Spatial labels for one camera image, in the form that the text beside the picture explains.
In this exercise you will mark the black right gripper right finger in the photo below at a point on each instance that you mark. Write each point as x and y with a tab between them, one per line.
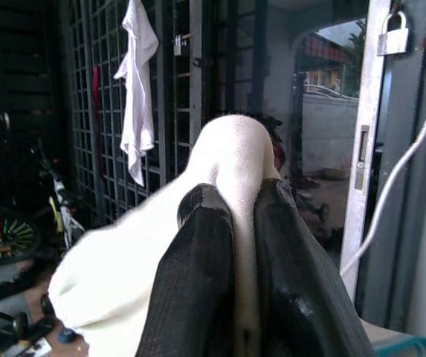
302	275

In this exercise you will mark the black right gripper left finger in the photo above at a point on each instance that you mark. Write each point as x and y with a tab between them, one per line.
194	267

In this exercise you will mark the white cloth garment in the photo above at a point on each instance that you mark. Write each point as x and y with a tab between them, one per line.
138	260

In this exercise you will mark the teal plastic basket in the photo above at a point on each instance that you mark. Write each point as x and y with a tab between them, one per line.
406	346

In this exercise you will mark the dark metal grille gate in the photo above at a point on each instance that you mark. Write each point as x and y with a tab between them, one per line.
131	108

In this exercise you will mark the bicycle with coloured spokes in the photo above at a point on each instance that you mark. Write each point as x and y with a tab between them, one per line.
19	223

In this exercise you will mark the white hanging shirt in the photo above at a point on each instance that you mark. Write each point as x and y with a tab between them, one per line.
136	89

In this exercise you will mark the red hanging cloth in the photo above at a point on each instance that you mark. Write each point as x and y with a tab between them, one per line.
96	96

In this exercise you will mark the small silver padlock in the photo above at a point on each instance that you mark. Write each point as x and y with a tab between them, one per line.
177	45

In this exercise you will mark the dark louvred door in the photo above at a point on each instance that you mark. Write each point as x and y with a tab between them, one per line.
15	67

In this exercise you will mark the silver aluminium door frame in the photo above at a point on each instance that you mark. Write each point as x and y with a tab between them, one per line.
365	145

